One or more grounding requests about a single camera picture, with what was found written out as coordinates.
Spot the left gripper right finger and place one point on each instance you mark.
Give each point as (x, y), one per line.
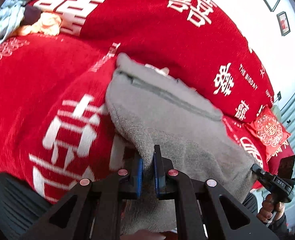
(204, 209)

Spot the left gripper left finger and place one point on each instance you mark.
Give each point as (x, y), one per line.
(91, 210)

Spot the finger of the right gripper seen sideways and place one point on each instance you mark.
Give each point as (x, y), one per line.
(259, 172)

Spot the grey knit garment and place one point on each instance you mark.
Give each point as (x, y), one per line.
(150, 109)

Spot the person's right hand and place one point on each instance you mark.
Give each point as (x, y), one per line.
(271, 209)

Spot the red embroidered cushion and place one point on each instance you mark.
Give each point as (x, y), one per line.
(270, 132)

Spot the red wedding bed sheet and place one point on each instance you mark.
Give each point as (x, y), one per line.
(54, 127)

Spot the black framed picture lower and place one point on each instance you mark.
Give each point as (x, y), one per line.
(283, 23)

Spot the red wedding quilt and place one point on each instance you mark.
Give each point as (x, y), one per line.
(194, 39)

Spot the orange yellow small cloth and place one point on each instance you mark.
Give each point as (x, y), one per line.
(48, 24)

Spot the dark maroon small cloth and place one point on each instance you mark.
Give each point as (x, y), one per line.
(31, 15)

